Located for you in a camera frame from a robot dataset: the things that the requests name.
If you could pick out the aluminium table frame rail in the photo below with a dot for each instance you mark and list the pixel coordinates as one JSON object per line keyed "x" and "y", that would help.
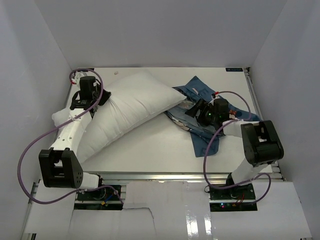
{"x": 269, "y": 86}

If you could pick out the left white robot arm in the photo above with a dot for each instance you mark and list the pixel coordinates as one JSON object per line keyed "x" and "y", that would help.
{"x": 59, "y": 165}

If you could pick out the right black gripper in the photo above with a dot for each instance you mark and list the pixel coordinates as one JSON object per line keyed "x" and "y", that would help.
{"x": 192, "y": 112}

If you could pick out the white pillow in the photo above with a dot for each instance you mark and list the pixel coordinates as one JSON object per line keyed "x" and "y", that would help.
{"x": 134, "y": 100}

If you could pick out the blue cartoon print pillowcase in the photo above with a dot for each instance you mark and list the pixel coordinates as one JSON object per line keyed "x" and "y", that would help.
{"x": 195, "y": 90}

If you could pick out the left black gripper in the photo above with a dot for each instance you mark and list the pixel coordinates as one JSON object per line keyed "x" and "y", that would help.
{"x": 106, "y": 95}

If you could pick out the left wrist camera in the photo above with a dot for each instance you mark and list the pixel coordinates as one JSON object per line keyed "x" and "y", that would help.
{"x": 76, "y": 76}

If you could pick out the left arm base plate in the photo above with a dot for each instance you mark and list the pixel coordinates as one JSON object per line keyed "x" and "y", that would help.
{"x": 104, "y": 199}

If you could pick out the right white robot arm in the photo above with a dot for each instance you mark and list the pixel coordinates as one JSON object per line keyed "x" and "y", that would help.
{"x": 261, "y": 143}

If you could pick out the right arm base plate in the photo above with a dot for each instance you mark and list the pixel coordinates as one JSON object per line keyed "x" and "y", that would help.
{"x": 238, "y": 199}

